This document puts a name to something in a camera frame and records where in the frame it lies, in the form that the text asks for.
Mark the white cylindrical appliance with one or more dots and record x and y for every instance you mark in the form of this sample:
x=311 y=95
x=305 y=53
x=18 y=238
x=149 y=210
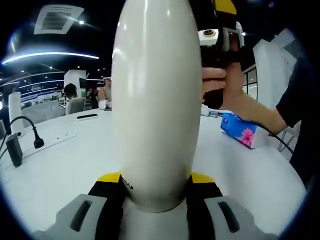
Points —
x=15 y=112

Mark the white power strip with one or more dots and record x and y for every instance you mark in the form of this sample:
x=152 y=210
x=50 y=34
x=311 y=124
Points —
x=58 y=140

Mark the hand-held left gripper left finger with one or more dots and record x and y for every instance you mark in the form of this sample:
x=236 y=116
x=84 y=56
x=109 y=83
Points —
x=75 y=215

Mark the grey desk partition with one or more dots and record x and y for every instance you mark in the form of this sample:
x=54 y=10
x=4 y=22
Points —
x=43 y=113

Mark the white table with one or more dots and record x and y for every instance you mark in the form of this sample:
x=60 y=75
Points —
x=62 y=187

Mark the blue tissue pack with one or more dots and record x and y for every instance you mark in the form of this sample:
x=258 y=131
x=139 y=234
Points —
x=237 y=127

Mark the white water cup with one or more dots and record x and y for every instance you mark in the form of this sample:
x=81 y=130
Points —
x=156 y=107

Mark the white mug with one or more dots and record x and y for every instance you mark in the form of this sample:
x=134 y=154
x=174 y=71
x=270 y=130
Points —
x=104 y=105

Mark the ceiling air conditioner vent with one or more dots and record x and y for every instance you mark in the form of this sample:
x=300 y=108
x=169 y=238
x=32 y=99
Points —
x=58 y=19

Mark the grey office chair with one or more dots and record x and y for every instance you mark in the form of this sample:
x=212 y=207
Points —
x=77 y=106

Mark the black power adapter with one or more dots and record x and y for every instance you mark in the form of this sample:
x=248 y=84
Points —
x=14 y=151

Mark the white pillar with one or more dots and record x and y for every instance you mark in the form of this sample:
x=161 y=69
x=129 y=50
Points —
x=270 y=65

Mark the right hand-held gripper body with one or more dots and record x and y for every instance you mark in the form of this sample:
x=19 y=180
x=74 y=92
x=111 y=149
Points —
x=225 y=42

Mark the person's right hand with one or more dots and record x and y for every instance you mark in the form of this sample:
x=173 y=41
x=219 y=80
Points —
x=235 y=85

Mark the black phone on table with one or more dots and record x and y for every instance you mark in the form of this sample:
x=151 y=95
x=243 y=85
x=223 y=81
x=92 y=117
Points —
x=87 y=116

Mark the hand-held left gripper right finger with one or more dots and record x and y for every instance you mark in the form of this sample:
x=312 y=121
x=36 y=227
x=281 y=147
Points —
x=237 y=215

